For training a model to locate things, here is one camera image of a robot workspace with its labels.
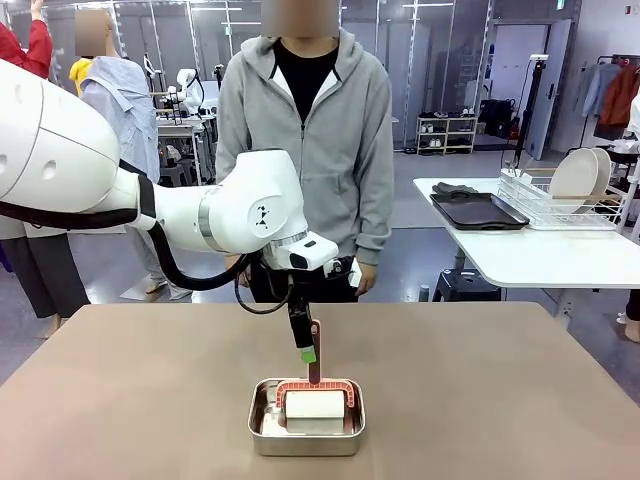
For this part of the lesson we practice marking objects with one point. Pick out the person's right hand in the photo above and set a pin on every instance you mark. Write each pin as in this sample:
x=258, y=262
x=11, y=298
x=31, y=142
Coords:
x=243, y=278

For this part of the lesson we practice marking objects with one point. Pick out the light blue hanging shirt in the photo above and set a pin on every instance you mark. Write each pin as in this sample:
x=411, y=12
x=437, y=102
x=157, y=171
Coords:
x=595, y=90

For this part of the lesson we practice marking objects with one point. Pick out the black plastic stool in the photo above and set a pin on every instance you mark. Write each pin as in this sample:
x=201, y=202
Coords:
x=465, y=285

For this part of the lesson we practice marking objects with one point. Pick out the person's left hand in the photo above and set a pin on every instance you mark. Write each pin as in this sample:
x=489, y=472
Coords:
x=369, y=272

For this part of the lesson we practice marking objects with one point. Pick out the person's left forearm grey sleeve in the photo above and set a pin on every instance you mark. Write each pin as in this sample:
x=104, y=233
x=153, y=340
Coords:
x=375, y=210

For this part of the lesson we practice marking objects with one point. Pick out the black folded cloth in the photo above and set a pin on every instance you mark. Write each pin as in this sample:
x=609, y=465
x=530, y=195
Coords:
x=452, y=189

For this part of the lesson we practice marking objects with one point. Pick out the person in grey hoodie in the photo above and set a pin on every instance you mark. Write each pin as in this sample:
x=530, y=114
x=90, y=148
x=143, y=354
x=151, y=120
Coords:
x=340, y=150

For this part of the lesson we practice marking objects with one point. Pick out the rectangular steel container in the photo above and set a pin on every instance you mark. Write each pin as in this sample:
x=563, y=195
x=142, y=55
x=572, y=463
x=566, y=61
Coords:
x=305, y=445

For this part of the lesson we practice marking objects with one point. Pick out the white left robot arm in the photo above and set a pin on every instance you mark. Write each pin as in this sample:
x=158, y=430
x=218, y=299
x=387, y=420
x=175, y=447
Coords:
x=75, y=150

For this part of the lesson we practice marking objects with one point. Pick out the dark brown serving tray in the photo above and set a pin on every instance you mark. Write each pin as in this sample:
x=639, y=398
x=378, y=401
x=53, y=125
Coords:
x=475, y=212

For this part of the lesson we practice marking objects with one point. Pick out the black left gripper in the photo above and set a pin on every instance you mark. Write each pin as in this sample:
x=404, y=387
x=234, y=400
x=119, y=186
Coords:
x=300, y=325

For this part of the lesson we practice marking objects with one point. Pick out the black clothes rack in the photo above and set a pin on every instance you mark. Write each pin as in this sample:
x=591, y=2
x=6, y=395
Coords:
x=607, y=135

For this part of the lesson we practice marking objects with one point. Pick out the black bags pile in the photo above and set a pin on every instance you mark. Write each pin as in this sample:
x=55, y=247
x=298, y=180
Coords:
x=497, y=117

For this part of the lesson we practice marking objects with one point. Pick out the white side table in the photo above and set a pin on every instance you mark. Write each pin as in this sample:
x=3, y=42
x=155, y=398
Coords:
x=550, y=250

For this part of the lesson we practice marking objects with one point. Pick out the bystander in blue striped shirt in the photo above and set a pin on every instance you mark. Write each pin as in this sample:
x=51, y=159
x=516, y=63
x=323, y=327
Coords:
x=130, y=100

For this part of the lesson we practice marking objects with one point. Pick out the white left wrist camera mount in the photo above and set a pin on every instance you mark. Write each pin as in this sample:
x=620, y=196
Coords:
x=310, y=250

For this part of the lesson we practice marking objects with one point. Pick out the orange hanging jacket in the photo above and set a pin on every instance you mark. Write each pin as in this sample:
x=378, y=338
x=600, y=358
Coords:
x=622, y=95

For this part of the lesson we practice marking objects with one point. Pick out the grey step stool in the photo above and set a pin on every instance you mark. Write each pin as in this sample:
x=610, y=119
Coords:
x=175, y=172

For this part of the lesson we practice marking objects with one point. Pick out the small grey cup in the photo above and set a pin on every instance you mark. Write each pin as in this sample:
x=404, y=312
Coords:
x=424, y=294

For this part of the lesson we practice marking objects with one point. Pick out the black tripod stand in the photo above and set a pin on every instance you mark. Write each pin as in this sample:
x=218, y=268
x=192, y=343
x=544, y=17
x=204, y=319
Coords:
x=530, y=110

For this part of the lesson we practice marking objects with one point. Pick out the white background desk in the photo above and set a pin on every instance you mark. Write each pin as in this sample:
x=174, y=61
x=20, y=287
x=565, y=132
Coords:
x=180, y=125

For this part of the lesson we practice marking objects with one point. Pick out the wooden shoe rack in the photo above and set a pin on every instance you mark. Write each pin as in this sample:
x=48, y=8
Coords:
x=445, y=135

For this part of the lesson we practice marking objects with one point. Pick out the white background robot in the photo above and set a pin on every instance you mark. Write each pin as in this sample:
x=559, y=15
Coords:
x=187, y=80

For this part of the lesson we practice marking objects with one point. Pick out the bystander in red jacket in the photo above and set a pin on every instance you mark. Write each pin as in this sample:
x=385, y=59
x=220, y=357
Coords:
x=40, y=50

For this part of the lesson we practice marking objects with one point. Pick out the bystander bare leg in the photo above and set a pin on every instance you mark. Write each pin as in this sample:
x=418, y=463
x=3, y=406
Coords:
x=632, y=325

